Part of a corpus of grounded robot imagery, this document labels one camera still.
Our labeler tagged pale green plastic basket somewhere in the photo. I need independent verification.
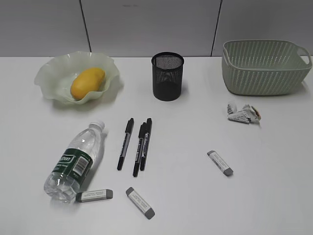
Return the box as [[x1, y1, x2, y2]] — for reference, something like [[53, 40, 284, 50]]
[[222, 40, 313, 96]]

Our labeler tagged black marker pen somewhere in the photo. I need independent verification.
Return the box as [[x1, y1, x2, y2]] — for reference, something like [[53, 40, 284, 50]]
[[133, 122, 146, 177], [117, 118, 134, 171], [140, 118, 152, 171]]

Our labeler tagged grey eraser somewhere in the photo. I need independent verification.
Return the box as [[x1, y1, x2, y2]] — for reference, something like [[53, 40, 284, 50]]
[[126, 187, 155, 219], [207, 150, 233, 177], [75, 189, 113, 203]]

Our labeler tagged clear plastic water bottle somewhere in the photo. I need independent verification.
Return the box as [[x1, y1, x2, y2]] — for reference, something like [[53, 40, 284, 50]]
[[44, 121, 105, 203]]

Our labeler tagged waste paper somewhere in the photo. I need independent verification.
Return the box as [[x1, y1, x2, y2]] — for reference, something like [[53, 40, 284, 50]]
[[227, 102, 261, 124]]

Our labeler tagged black mesh pen holder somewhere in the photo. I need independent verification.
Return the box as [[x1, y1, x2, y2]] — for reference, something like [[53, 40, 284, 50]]
[[151, 52, 184, 101]]

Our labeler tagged yellow mango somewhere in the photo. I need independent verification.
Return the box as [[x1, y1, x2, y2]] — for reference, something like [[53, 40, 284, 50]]
[[70, 68, 105, 100]]

